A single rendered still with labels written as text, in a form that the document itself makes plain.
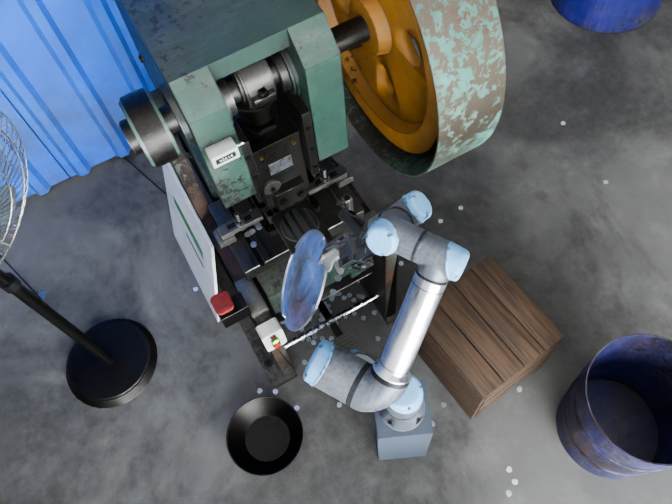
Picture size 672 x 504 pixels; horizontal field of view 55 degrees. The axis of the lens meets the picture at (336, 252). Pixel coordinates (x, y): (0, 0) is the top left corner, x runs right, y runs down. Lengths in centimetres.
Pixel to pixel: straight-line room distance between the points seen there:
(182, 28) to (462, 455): 182
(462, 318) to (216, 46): 134
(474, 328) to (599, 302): 72
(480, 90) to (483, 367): 113
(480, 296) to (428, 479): 72
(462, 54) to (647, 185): 195
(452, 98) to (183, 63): 60
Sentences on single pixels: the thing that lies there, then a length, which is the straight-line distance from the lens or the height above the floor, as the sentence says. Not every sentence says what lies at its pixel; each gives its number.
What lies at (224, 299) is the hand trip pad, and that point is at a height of 76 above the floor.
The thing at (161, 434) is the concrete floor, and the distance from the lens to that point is 275.
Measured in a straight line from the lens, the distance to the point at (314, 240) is 179.
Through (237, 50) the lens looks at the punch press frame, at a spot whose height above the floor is 150.
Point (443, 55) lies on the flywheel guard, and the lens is 140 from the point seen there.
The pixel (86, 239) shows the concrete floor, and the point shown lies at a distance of 321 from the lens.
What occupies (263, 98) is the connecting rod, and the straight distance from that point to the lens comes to 158.
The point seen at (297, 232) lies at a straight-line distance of 203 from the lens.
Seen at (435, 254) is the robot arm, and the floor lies 134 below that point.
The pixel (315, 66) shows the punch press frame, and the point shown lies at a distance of 155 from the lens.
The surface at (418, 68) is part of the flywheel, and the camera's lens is 164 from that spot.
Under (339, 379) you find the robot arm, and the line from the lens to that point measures 154.
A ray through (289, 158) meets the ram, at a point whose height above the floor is 108.
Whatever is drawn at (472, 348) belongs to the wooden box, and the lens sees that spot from 234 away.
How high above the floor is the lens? 256
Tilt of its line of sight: 63 degrees down
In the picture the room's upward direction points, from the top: 9 degrees counter-clockwise
